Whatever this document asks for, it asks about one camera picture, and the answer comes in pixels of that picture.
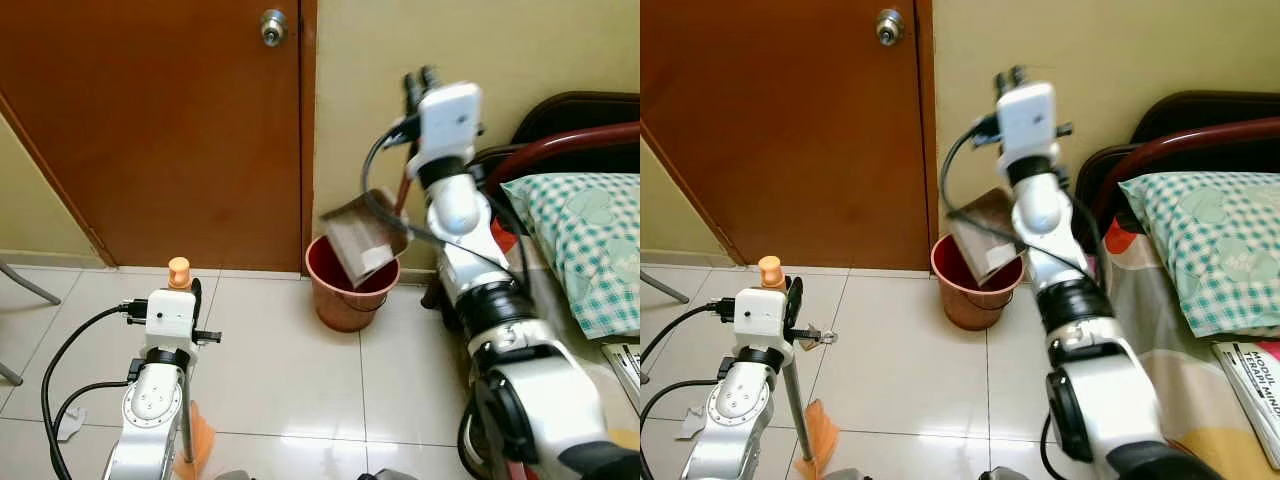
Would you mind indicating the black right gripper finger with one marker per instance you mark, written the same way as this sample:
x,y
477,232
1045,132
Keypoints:
x,y
411,88
1021,76
1001,83
431,77

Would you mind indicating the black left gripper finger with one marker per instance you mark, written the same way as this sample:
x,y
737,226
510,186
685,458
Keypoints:
x,y
796,300
196,300

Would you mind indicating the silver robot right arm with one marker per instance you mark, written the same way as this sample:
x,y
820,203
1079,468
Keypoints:
x,y
460,215
1040,215

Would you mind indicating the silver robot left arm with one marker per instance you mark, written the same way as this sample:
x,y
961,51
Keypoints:
x,y
150,410
735,410

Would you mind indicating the silver round door knob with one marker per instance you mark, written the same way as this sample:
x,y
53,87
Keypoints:
x,y
889,27
274,27

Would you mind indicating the grey metal furniture leg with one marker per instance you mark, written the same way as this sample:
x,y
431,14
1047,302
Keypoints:
x,y
8,374
662,286
30,285

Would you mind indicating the white crumpled paper scrap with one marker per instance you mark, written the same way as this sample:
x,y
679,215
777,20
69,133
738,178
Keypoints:
x,y
695,422
70,422

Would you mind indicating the red plastic bucket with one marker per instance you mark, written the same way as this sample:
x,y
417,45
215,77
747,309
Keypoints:
x,y
970,310
345,310

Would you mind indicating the green checkered pillow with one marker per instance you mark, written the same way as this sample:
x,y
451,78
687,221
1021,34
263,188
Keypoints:
x,y
590,250
1210,250

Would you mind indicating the brown wooden door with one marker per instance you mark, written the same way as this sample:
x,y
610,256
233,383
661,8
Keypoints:
x,y
150,130
780,130

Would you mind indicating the red and white book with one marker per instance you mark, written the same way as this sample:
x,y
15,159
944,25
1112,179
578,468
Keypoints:
x,y
1255,390
625,365

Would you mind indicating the grey robot right leg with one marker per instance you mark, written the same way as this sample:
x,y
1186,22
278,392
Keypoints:
x,y
1003,475
385,476

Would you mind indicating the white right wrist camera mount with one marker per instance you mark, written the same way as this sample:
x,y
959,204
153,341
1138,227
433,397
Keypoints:
x,y
450,120
1028,120

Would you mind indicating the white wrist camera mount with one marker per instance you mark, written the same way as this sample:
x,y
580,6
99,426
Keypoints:
x,y
1028,120
760,312
170,315
450,120

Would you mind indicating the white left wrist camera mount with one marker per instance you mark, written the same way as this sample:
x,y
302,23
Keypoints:
x,y
170,315
760,312

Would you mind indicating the dark wooden bed frame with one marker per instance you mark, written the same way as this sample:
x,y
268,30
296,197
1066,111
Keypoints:
x,y
1200,110
570,110

